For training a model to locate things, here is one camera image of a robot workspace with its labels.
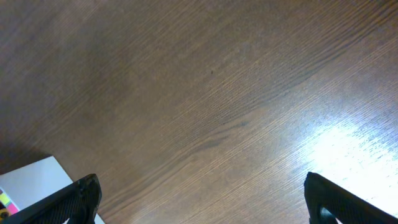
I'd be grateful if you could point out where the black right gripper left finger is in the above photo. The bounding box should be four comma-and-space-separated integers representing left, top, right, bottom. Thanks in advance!
1, 174, 102, 224

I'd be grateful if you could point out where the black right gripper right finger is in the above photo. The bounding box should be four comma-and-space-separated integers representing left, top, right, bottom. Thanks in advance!
304, 172, 397, 224

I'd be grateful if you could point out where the colourful puzzle cube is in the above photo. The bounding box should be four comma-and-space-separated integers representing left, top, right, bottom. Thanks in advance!
0, 189, 19, 221

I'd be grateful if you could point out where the white cardboard box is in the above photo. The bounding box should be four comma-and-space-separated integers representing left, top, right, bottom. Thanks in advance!
1, 156, 104, 224

